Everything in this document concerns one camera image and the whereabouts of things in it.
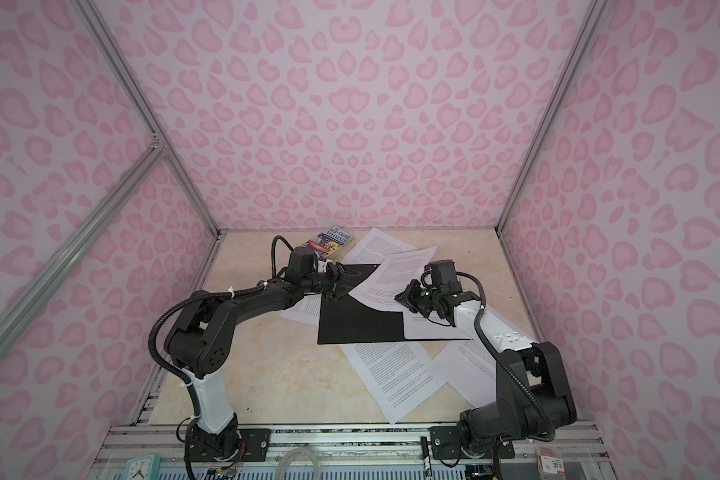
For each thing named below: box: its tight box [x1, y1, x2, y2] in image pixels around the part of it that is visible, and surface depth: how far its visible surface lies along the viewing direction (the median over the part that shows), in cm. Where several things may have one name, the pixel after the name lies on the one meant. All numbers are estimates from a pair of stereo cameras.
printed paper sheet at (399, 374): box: [340, 340, 448, 425], surface depth 87 cm
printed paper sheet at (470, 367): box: [432, 337, 504, 408], surface depth 88 cm
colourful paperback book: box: [303, 225, 352, 260], surface depth 116 cm
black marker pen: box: [420, 436, 433, 480], surface depth 72 cm
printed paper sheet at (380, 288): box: [348, 245, 438, 312], surface depth 99 cm
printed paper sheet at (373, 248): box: [342, 227, 417, 264], surface depth 116 cm
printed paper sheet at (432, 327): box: [403, 310, 473, 340], surface depth 82 cm
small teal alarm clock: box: [125, 454, 161, 480], surface depth 70 cm
